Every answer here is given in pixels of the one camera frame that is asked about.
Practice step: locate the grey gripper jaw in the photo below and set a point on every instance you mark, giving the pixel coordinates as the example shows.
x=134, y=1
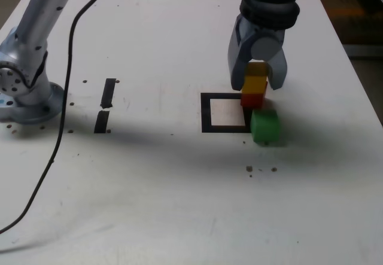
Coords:
x=237, y=64
x=266, y=46

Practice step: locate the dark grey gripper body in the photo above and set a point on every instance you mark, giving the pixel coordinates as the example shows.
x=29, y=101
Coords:
x=263, y=30

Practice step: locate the yellow cube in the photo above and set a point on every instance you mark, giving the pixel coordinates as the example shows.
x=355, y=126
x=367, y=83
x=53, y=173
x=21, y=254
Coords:
x=254, y=84

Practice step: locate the red cube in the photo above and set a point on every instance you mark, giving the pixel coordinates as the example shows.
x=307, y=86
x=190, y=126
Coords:
x=252, y=101

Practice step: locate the green cube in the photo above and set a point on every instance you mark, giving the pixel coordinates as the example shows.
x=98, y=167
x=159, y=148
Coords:
x=264, y=126

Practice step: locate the black tape square outline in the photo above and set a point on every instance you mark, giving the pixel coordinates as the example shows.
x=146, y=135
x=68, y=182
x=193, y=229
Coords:
x=206, y=112

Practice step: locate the black tape strip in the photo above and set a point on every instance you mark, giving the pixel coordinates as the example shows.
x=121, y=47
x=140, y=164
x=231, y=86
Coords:
x=107, y=93

